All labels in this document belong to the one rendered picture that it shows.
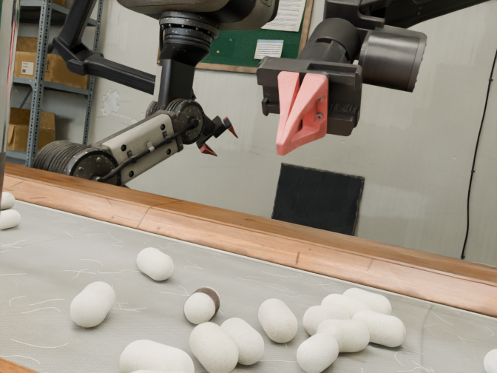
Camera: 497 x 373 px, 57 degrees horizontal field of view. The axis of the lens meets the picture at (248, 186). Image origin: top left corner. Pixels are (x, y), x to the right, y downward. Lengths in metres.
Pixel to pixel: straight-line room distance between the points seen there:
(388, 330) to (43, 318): 0.21
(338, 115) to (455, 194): 1.87
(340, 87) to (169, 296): 0.26
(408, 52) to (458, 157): 1.81
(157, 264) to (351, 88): 0.25
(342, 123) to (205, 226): 0.18
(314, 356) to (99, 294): 0.13
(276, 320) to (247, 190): 2.29
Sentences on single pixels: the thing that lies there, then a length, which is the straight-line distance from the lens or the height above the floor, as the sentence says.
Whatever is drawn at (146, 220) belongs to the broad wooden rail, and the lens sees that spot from 0.53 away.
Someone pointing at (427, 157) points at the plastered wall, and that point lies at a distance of 2.32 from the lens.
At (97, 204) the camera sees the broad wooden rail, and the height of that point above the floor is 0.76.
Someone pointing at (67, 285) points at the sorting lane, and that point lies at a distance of 0.35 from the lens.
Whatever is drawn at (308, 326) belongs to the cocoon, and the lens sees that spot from 0.31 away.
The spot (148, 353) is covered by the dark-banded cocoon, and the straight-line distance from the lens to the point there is 0.22.
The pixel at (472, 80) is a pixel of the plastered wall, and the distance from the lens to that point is 2.35.
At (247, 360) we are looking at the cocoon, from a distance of 0.26.
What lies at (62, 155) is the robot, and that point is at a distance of 0.94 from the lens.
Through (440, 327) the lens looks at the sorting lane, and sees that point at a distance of 0.40.
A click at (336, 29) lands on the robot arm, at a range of 0.53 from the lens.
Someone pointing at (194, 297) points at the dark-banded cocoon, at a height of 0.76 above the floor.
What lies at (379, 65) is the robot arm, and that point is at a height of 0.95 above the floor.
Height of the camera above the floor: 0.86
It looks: 6 degrees down
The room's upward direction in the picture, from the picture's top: 9 degrees clockwise
